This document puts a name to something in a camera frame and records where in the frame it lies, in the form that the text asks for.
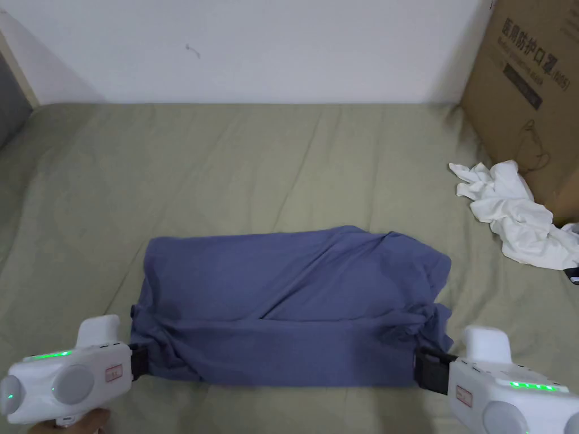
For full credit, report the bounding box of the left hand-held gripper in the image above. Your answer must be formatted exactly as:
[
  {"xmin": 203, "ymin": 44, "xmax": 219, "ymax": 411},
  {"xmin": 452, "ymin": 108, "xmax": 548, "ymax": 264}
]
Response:
[{"xmin": 0, "ymin": 306, "xmax": 150, "ymax": 427}]

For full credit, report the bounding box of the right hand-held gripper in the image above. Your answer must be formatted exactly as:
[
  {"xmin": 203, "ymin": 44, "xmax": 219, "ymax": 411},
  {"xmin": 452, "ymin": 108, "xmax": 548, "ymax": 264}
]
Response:
[{"xmin": 414, "ymin": 325, "xmax": 576, "ymax": 434}]

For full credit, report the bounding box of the dark blue shirt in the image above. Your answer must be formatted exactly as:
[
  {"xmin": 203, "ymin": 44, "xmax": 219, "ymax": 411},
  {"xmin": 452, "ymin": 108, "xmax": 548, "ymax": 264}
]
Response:
[{"xmin": 129, "ymin": 224, "xmax": 455, "ymax": 390}]

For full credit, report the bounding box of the person's left hand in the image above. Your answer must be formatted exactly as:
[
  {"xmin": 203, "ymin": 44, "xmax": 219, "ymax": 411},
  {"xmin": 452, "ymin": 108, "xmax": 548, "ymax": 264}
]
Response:
[{"xmin": 26, "ymin": 408, "xmax": 111, "ymax": 434}]

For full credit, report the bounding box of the bed with pale green sheet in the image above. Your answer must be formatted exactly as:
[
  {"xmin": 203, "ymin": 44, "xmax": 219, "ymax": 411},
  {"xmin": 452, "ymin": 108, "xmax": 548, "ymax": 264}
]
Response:
[{"xmin": 0, "ymin": 102, "xmax": 579, "ymax": 434}]

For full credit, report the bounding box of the white crumpled cloth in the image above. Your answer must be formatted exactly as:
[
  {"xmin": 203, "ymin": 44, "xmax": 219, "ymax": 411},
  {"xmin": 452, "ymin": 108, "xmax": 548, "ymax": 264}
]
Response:
[{"xmin": 448, "ymin": 160, "xmax": 579, "ymax": 271}]

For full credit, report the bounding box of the brown cardboard carton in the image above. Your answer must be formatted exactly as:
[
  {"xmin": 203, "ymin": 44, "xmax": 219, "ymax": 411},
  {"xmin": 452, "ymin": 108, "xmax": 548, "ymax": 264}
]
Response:
[{"xmin": 460, "ymin": 0, "xmax": 579, "ymax": 227}]

